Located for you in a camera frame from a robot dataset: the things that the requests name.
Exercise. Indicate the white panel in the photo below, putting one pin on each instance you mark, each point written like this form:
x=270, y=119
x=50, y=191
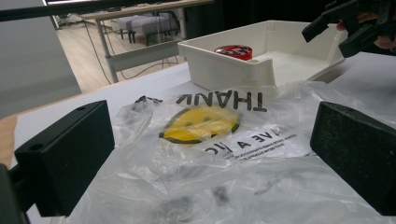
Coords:
x=34, y=62

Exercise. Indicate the red round tin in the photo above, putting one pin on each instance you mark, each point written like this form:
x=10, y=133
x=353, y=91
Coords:
x=233, y=51

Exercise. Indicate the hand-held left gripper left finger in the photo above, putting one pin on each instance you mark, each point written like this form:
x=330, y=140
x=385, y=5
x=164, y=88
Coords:
x=71, y=155

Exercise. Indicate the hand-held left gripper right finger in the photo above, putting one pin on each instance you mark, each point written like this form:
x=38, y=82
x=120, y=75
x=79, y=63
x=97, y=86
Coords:
x=355, y=152

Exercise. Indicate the black metal bar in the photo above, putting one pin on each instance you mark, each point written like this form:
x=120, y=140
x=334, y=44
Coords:
x=77, y=7

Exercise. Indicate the clear printed plastic bag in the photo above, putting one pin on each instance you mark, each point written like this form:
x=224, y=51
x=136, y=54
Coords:
x=249, y=174

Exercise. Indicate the wooden side table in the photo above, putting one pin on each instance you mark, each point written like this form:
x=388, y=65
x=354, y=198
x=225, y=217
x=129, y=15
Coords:
x=134, y=59

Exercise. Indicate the grey sofa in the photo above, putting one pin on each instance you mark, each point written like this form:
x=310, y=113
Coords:
x=149, y=26

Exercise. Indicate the dark curtain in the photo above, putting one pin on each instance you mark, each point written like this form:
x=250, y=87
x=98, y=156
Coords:
x=249, y=12

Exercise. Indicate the white plastic box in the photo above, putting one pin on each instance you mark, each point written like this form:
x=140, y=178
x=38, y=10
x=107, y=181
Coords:
x=218, y=71

